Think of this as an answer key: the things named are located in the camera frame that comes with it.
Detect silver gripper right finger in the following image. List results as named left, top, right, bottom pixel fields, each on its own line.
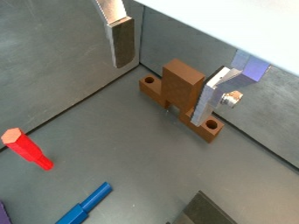
left=191, top=50, right=270, bottom=126

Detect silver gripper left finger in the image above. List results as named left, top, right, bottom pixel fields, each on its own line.
left=92, top=0, right=136, bottom=68

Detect brown T-shaped block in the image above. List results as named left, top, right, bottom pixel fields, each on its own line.
left=139, top=59, right=224, bottom=143

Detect purple base board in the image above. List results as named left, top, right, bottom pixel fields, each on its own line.
left=0, top=201, right=12, bottom=224

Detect red hexagonal peg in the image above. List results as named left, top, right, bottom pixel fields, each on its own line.
left=1, top=128, right=53, bottom=171

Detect blue peg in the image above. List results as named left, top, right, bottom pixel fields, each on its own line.
left=55, top=182, right=112, bottom=224

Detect black angle bracket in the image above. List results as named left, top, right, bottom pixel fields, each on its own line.
left=166, top=191, right=238, bottom=224

